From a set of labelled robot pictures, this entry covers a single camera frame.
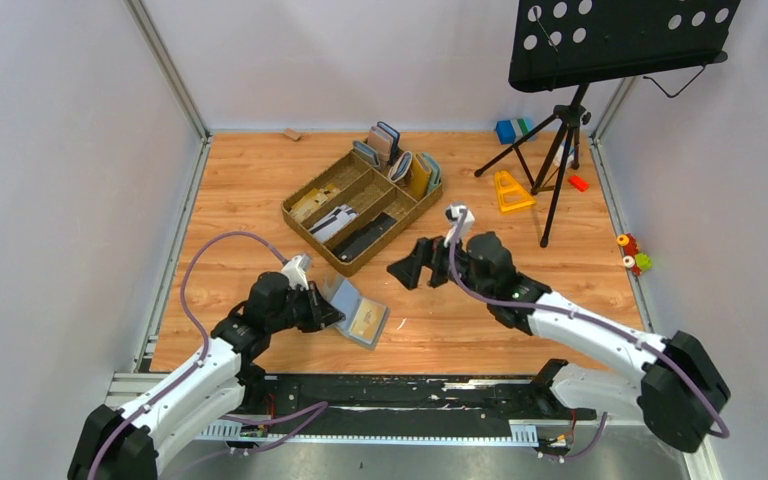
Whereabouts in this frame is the white gold VIP card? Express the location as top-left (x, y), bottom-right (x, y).
top-left (348, 298), bottom-right (389, 344)

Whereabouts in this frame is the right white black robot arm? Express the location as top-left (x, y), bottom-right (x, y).
top-left (387, 232), bottom-right (731, 453)

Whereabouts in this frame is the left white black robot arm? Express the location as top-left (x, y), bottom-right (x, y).
top-left (67, 272), bottom-right (345, 479)

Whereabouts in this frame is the yellow card holder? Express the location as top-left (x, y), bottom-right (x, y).
top-left (408, 152), bottom-right (433, 200)

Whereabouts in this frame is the black white cards stack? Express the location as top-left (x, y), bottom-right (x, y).
top-left (309, 204), bottom-right (358, 243)

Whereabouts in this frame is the tan card in basket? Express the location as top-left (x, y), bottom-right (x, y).
top-left (289, 184), bottom-right (341, 222)

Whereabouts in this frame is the blue tan card holder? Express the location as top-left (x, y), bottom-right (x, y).
top-left (366, 121), bottom-right (400, 166)

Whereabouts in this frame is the woven divided basket tray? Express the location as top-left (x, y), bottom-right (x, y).
top-left (281, 152), bottom-right (444, 277)

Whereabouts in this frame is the yellow triangular toy block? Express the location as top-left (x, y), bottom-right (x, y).
top-left (493, 170), bottom-right (536, 214)

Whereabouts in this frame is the blue green toy block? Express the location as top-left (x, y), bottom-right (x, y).
top-left (494, 117), bottom-right (535, 145)

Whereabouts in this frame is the small red toy brick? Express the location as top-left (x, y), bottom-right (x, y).
top-left (568, 175), bottom-right (590, 192)

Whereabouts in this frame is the small cardboard scrap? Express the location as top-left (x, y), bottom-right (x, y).
top-left (282, 128), bottom-right (303, 142)

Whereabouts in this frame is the red green toy figure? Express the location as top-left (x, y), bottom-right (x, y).
top-left (616, 233), bottom-right (653, 277)

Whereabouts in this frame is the black music stand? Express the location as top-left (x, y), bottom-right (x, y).
top-left (501, 0), bottom-right (740, 247)

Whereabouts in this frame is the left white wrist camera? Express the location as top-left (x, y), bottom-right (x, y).
top-left (281, 253), bottom-right (312, 290)

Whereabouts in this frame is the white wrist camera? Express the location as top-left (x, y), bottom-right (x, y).
top-left (444, 202), bottom-right (475, 247)
top-left (281, 253), bottom-right (312, 290)

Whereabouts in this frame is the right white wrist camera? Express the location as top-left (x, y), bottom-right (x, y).
top-left (444, 202), bottom-right (475, 247)

